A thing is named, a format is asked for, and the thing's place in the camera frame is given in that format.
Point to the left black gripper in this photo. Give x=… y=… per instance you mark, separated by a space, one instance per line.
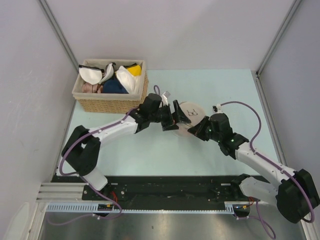
x=179 y=115

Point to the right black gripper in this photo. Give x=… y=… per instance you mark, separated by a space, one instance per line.
x=197 y=130

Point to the white mesh laundry bag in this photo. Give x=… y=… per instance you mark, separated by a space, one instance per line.
x=195 y=113

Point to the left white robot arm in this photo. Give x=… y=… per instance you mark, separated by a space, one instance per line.
x=82 y=149

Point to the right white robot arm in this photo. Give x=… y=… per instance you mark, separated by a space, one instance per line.
x=293 y=192

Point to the yellow bra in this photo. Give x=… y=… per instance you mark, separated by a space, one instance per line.
x=135 y=70

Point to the navy blue bra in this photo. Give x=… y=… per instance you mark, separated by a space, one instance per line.
x=113 y=86

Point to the white bra black trim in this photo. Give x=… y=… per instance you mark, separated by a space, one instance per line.
x=91 y=75

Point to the pink beige bra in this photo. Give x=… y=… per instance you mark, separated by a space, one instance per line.
x=88 y=88

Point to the wicker basket with liner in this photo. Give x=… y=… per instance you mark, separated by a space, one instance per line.
x=110 y=103

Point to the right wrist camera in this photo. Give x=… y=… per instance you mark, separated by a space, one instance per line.
x=217 y=109

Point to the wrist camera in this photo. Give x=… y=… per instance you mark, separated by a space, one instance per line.
x=217 y=109
x=165 y=97

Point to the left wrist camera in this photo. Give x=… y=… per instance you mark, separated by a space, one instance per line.
x=165 y=97

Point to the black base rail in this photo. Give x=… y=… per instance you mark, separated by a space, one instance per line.
x=169 y=192

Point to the white slotted cable duct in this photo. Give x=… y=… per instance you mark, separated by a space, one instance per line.
x=105 y=208

